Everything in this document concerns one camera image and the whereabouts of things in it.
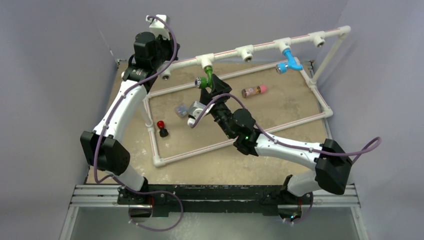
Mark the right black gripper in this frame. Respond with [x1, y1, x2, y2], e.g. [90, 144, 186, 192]
[198, 74, 235, 139]

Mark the green water faucet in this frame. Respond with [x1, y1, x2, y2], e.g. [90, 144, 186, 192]
[194, 66, 213, 89]

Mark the white PVC pipe frame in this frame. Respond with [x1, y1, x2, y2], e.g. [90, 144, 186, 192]
[142, 25, 352, 168]

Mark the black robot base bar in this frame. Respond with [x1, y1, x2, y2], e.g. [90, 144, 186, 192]
[117, 184, 314, 220]

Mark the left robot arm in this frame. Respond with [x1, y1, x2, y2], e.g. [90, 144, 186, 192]
[80, 32, 180, 205]

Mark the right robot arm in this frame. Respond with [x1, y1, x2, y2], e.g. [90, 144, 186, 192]
[191, 74, 353, 204]

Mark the blue water faucet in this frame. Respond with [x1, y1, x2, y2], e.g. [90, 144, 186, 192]
[275, 48, 303, 74]

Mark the pink capped small bottle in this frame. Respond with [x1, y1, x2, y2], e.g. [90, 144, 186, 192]
[241, 85, 268, 98]

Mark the red and black knob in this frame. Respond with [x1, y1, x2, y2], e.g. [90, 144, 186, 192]
[156, 120, 169, 138]

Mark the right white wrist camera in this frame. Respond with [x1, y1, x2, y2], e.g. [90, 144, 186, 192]
[187, 101, 206, 128]

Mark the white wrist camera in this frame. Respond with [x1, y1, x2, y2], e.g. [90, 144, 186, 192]
[187, 101, 206, 128]
[145, 14, 170, 40]

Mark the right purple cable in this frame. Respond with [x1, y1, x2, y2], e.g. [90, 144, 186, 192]
[190, 93, 382, 157]

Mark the purple cable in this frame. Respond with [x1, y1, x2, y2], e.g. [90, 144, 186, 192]
[93, 16, 178, 196]
[190, 93, 382, 157]

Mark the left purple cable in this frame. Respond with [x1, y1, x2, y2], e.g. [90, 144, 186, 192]
[93, 16, 178, 196]

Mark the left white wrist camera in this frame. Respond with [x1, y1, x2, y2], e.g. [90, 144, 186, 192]
[145, 14, 170, 40]

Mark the aluminium table frame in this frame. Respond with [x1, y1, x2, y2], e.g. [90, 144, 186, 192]
[59, 57, 369, 240]

